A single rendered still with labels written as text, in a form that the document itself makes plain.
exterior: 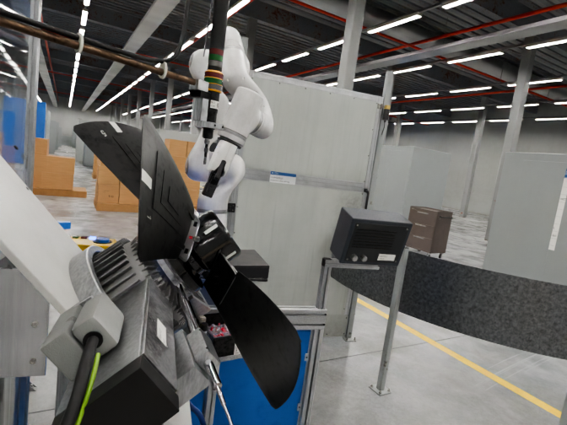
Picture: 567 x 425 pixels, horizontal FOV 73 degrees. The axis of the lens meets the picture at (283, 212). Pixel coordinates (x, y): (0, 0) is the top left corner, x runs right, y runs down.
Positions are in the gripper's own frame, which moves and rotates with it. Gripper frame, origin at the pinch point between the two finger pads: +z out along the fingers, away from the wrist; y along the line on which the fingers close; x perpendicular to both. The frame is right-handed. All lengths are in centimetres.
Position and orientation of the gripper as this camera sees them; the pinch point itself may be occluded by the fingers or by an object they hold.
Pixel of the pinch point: (208, 190)
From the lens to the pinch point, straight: 116.6
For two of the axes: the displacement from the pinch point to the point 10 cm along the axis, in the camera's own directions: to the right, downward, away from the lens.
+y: 3.0, 1.6, -9.4
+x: 8.7, 3.7, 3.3
